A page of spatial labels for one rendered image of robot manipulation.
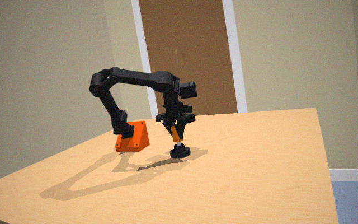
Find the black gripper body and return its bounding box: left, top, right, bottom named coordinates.
left=156, top=100, right=196, bottom=124

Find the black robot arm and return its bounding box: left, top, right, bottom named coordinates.
left=89, top=67, right=197, bottom=139

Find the brown cylinder with hole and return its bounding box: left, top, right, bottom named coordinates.
left=171, top=126, right=183, bottom=142

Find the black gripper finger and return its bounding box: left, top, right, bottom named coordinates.
left=174, top=124, right=186, bottom=139
left=162, top=120, right=176, bottom=136

